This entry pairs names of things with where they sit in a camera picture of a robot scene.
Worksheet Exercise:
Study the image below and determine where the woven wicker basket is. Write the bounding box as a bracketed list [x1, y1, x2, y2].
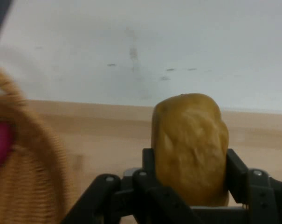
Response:
[0, 60, 74, 224]

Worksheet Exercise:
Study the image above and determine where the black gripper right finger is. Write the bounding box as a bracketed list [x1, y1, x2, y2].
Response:
[226, 148, 282, 224]

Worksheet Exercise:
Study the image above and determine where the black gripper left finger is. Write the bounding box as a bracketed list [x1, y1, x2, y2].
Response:
[60, 147, 199, 224]

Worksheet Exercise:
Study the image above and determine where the brown potato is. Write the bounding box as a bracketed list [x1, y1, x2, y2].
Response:
[151, 92, 230, 208]

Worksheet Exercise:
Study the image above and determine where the wooden cutting board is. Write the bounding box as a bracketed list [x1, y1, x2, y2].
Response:
[26, 99, 282, 224]

